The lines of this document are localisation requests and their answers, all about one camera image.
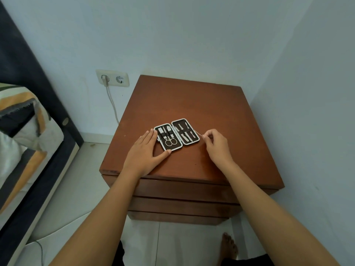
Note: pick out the person's right hand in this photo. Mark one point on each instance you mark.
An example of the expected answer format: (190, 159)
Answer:
(219, 149)

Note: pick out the person's left hand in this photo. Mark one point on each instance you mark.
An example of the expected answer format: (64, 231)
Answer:
(141, 157)

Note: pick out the person's right thumb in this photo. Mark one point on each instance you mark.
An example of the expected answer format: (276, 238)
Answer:
(206, 139)

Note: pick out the person's left thumb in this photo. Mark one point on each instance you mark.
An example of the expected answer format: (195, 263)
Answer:
(162, 155)

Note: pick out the thin metal ear pick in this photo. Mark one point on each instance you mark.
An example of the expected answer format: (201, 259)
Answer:
(198, 133)

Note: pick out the brown manicure case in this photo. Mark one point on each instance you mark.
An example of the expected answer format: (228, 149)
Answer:
(191, 141)

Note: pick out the person's left forearm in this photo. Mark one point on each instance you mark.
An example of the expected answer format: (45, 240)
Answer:
(102, 218)

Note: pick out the person's right forearm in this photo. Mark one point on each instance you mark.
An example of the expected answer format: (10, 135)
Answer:
(274, 218)

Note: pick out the small metal scissors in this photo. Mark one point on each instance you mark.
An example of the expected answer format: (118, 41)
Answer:
(170, 140)

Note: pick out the metal nail file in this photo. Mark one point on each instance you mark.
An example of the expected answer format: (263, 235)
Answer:
(189, 131)

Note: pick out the metal nail clipper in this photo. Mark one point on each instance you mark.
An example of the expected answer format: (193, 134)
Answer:
(162, 132)

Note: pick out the metal cuticle pusher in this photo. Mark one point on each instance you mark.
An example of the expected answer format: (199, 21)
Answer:
(183, 134)

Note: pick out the brown wooden nightstand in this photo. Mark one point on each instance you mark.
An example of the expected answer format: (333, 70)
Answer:
(180, 102)

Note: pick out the brown wooden drawer front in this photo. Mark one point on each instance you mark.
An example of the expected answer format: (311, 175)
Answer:
(194, 191)
(183, 206)
(177, 218)

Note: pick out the white power plug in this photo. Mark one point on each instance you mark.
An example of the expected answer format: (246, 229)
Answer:
(104, 80)

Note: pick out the small oval beige cap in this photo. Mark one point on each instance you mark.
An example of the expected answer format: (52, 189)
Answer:
(65, 121)

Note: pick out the person's right foot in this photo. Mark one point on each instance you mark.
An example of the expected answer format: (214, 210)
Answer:
(229, 246)

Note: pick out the striped grey orange blanket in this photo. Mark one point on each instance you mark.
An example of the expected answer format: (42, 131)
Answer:
(25, 130)

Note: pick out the white double wall socket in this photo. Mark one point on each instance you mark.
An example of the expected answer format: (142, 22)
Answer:
(122, 79)

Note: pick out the dark blue bed frame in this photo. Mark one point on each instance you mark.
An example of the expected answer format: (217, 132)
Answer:
(33, 69)

